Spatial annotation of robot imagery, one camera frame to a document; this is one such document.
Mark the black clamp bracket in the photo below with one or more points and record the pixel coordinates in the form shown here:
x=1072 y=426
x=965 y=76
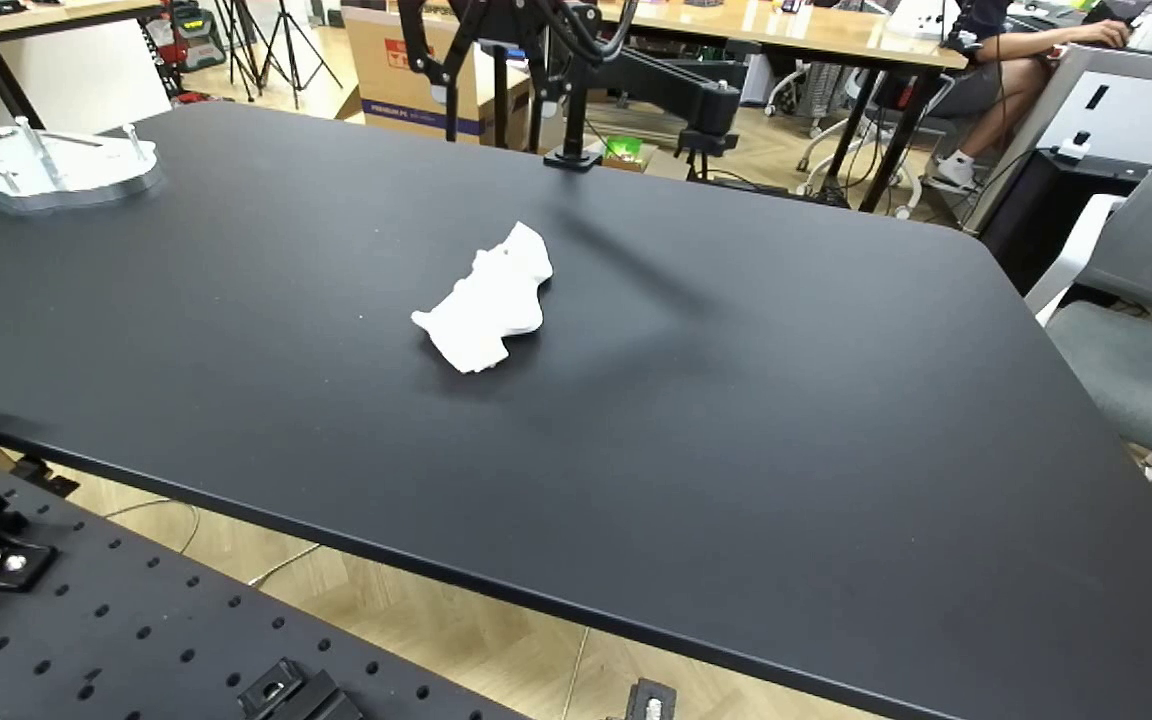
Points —
x=296 y=695

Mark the seated person in dark clothes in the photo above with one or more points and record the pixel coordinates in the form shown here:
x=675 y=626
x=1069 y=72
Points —
x=1003 y=83

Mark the clear plastic dish rack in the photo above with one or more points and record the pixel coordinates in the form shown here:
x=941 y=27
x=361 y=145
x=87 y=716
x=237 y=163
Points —
x=37 y=163

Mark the long wooden desk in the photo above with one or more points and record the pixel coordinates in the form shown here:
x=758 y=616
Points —
x=801 y=31

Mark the small silver black bracket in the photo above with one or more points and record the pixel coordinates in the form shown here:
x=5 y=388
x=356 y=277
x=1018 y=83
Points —
x=650 y=700

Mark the grey slotted panel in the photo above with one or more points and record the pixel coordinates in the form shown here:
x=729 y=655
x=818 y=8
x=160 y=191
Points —
x=1122 y=112

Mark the black tripod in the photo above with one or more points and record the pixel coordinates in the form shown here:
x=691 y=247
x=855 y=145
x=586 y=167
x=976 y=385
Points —
x=277 y=44

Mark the wooden desk with black legs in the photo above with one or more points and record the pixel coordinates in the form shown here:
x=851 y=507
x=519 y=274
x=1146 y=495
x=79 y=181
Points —
x=16 y=17

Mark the green small object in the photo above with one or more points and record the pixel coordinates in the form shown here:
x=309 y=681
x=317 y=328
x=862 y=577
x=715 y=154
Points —
x=626 y=148

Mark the black perforated mounting board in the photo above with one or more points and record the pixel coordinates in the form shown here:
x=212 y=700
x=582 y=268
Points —
x=109 y=615

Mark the white cloth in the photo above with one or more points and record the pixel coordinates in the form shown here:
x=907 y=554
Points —
x=491 y=311

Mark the grey office chair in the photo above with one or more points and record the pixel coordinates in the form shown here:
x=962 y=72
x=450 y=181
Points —
x=1143 y=334

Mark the brown cardboard box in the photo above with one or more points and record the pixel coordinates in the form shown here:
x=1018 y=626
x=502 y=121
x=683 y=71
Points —
x=399 y=65

